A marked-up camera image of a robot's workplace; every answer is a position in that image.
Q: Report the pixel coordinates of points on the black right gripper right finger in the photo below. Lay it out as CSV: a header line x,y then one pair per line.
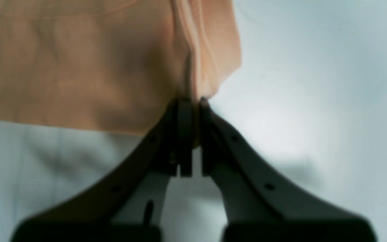
x,y
261,204

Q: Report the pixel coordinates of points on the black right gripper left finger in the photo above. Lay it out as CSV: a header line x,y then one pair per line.
x,y
126,205

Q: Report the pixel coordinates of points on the peach pink T-shirt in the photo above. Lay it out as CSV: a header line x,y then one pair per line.
x,y
111,65

